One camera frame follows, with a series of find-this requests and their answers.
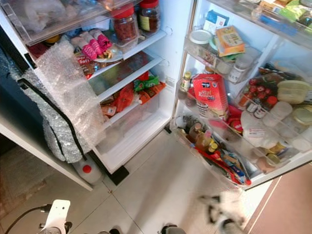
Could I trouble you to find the fridge door with shelves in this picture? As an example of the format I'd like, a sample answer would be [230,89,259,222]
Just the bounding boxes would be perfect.
[170,0,312,188]

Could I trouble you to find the black fridge white interior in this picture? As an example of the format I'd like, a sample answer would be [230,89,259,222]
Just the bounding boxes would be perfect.
[0,0,198,186]

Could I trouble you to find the silver bubble foil bag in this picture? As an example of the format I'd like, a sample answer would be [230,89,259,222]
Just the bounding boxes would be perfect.
[2,54,86,164]

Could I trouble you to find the patterned pebble floor mat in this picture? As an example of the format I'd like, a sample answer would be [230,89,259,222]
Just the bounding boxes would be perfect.
[0,146,52,220]

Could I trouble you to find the brown bread pack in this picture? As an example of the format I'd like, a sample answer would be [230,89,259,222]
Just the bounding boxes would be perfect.
[76,51,108,78]

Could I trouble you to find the white bottle red cap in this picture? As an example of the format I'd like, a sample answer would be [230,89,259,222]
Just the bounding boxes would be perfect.
[72,158,103,185]

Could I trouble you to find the pink white wrapped pack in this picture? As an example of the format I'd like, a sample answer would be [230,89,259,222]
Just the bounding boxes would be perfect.
[80,37,99,60]
[89,33,108,57]
[98,29,115,52]

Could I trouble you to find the white plate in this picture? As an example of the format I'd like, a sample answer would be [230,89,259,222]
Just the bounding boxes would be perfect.
[95,45,126,63]

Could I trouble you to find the clear crisper drawer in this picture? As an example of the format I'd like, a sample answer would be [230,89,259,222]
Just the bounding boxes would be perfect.
[102,93,164,142]

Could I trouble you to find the green food packet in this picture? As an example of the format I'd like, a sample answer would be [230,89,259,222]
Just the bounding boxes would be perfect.
[134,73,160,92]

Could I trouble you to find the orange food packet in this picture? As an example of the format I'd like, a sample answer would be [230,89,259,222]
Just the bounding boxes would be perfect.
[139,82,167,104]

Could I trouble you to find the red lid jar dark contents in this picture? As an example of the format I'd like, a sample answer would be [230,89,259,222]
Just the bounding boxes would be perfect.
[137,0,161,35]

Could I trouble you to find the small yellow cap bottle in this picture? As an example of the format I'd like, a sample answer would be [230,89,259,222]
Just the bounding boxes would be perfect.
[179,72,193,93]

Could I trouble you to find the amber oil bottle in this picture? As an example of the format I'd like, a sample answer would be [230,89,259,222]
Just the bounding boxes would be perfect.
[195,129,220,156]

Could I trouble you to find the red self raising flour box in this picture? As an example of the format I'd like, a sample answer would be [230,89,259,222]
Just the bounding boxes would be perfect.
[191,73,230,120]

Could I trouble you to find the white lid tub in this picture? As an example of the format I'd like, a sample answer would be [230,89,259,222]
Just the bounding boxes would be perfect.
[189,29,213,46]

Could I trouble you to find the blue white box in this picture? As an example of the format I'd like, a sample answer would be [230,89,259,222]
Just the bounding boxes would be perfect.
[203,10,231,35]

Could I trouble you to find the white labelled jar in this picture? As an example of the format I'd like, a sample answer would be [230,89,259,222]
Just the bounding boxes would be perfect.
[228,62,250,84]

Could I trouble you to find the orange cardboard box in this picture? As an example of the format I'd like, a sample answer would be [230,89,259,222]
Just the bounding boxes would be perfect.
[214,25,246,58]

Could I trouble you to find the white labelled plastic jug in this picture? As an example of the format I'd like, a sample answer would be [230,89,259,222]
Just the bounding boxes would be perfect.
[240,110,282,149]

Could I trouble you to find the pale yellow tub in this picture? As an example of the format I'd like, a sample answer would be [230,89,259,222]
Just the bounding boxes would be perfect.
[276,79,312,105]

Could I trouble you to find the pink brown cabinet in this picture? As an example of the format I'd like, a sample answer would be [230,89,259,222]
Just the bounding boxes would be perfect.
[244,163,312,234]

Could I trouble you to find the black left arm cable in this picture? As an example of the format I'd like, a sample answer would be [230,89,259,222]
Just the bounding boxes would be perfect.
[5,205,52,234]

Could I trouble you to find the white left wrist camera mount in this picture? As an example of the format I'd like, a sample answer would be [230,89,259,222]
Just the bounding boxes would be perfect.
[45,199,71,234]

